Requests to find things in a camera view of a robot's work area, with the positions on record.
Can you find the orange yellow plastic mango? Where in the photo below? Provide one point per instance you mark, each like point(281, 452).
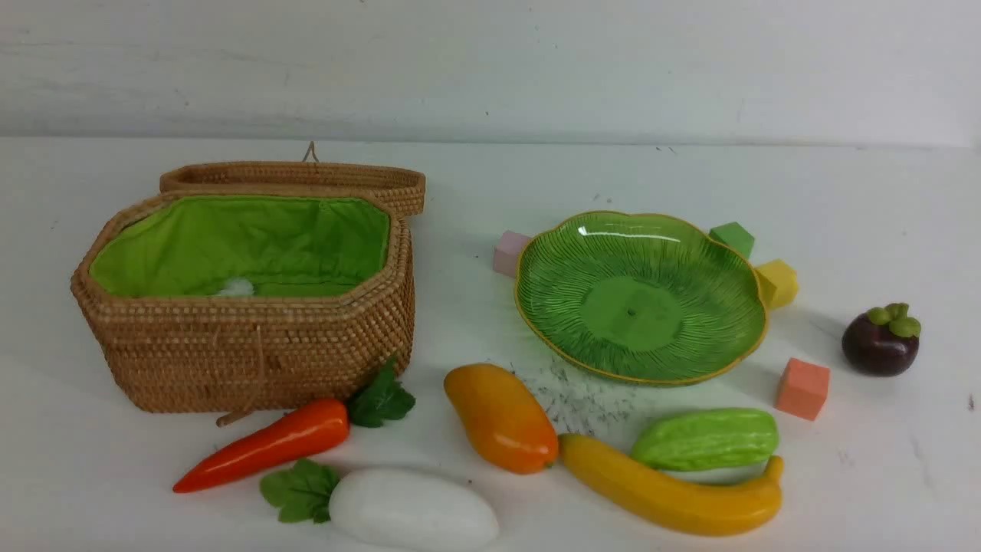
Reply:
point(502, 419)

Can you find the orange plastic carrot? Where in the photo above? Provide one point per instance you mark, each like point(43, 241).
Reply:
point(310, 430)

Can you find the white plastic radish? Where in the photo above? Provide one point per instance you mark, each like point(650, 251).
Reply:
point(384, 506)

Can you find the green plastic bitter gourd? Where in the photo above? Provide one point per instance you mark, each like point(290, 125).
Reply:
point(704, 440)

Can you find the yellow plastic banana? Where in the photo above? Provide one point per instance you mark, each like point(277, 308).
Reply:
point(677, 505)

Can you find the purple plastic mangosteen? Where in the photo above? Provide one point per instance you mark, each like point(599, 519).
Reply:
point(883, 341)

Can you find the pink foam cube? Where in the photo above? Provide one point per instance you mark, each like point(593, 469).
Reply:
point(507, 253)

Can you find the woven wicker basket lid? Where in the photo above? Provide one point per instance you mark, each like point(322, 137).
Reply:
point(403, 190)

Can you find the green leaf-shaped glass plate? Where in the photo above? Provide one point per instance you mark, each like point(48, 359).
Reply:
point(646, 299)

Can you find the woven wicker basket green lining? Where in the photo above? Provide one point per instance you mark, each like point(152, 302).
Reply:
point(248, 298)

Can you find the green foam cube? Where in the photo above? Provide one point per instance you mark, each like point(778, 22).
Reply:
point(734, 236)

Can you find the yellow foam cube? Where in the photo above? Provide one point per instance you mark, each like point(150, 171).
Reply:
point(778, 283)

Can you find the orange foam cube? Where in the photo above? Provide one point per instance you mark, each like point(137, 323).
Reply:
point(803, 389)

